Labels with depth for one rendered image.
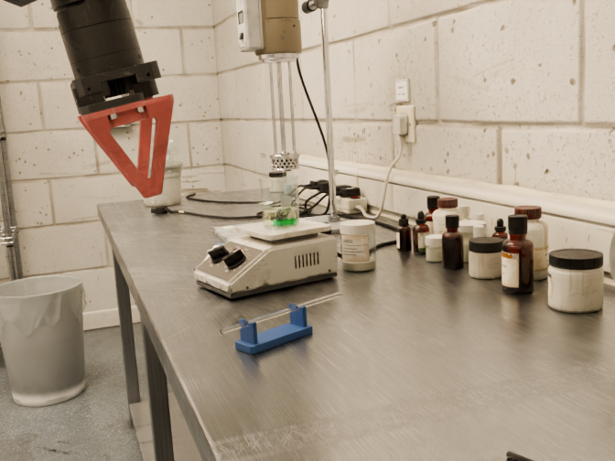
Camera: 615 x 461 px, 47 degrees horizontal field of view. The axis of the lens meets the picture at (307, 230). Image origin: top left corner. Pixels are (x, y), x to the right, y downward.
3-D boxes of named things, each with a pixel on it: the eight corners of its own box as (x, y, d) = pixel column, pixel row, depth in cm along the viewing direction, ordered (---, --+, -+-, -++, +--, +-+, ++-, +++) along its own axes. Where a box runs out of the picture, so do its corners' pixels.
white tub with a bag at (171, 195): (153, 201, 230) (146, 134, 226) (193, 200, 226) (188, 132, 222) (131, 208, 216) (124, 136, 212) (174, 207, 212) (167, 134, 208)
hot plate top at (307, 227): (270, 241, 109) (269, 235, 108) (233, 231, 119) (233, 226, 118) (334, 230, 115) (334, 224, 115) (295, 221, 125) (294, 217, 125)
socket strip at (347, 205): (348, 214, 180) (347, 198, 179) (298, 198, 217) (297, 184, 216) (368, 212, 182) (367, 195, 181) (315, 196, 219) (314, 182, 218)
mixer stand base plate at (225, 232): (231, 245, 148) (230, 241, 148) (210, 231, 167) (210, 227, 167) (362, 230, 158) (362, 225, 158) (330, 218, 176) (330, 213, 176)
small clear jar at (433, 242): (435, 263, 122) (435, 239, 121) (421, 261, 125) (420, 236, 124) (452, 261, 124) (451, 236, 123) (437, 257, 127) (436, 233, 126)
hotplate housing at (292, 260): (230, 302, 105) (226, 249, 104) (193, 285, 116) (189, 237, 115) (350, 275, 117) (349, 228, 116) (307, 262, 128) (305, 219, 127)
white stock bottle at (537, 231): (505, 281, 109) (505, 209, 107) (509, 271, 114) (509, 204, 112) (547, 282, 107) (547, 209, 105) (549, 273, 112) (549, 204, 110)
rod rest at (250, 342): (252, 355, 82) (250, 325, 82) (233, 348, 85) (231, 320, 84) (314, 333, 89) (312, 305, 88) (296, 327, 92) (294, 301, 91)
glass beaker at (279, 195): (255, 229, 117) (252, 177, 116) (291, 223, 120) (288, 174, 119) (273, 234, 111) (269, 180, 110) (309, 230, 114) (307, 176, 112)
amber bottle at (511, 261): (526, 284, 106) (526, 211, 104) (539, 293, 101) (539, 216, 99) (497, 287, 105) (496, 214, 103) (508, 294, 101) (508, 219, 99)
